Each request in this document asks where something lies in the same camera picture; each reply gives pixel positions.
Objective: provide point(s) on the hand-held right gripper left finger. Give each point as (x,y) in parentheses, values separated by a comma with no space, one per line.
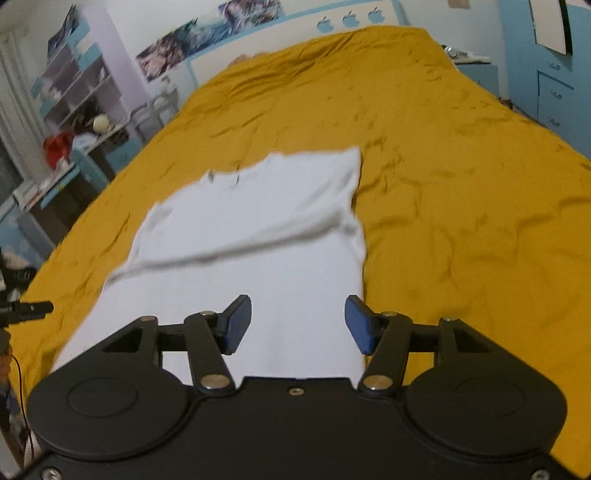
(239,323)

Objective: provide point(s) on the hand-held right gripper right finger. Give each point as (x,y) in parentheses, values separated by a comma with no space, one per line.
(358,325)

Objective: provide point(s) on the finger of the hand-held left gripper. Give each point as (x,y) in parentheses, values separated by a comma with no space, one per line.
(30,310)

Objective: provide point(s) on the white printed t-shirt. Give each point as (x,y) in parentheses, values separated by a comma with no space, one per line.
(258,258)

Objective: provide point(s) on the pile of black clothes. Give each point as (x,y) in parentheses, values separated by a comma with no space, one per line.
(14,274)

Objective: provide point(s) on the blue cluttered desk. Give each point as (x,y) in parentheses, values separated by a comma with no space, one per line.
(87,161)

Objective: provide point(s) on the red bag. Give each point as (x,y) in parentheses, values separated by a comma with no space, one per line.
(57,148)

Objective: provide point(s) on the bed with yellow sheet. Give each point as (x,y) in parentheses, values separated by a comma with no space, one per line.
(461,184)

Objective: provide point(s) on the white round ball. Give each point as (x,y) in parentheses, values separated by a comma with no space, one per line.
(101,124)

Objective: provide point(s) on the white curtain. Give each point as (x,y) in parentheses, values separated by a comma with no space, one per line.
(18,106)

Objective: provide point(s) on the grey chair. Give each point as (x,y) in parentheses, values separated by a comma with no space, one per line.
(154,110)

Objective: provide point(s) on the white cubby shelf unit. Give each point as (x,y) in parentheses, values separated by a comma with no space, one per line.
(78,78)

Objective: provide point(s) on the blue nightstand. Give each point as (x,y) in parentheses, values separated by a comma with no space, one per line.
(478,74)

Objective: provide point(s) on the white headboard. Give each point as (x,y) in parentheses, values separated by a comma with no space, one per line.
(295,32)

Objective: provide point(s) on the blue wardrobe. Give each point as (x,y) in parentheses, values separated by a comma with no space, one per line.
(545,87)

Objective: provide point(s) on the blue apple sticker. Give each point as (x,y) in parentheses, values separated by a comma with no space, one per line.
(326,24)
(350,19)
(376,15)

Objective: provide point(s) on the long wall poster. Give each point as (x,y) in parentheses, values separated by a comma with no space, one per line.
(198,32)

